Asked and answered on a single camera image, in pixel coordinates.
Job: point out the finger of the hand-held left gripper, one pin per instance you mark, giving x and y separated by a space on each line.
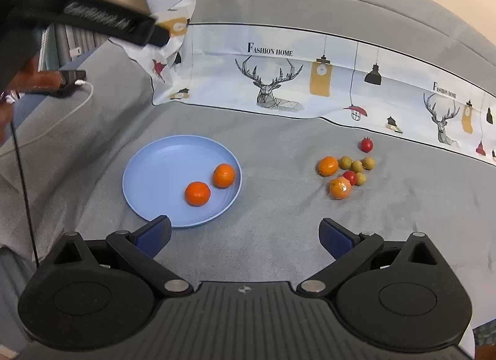
159 34

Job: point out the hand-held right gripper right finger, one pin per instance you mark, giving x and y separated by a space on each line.
335 242

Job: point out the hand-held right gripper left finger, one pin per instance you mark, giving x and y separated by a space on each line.
155 234

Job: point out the orange tangerine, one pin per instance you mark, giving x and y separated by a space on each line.
224 175
328 166
340 188
197 193

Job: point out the blue round plate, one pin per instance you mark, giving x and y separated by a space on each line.
166 174

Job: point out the red cherry tomato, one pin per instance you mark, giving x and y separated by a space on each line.
350 177
366 144

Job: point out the yellow-brown longan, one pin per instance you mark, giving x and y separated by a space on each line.
344 162
357 166
369 163
360 178

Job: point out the person's left forearm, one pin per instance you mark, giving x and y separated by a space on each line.
4 120

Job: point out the black phone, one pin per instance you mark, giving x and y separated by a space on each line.
71 75

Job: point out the deer printed blanket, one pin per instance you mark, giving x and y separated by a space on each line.
217 73

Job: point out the patterned cloth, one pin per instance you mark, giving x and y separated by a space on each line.
484 338

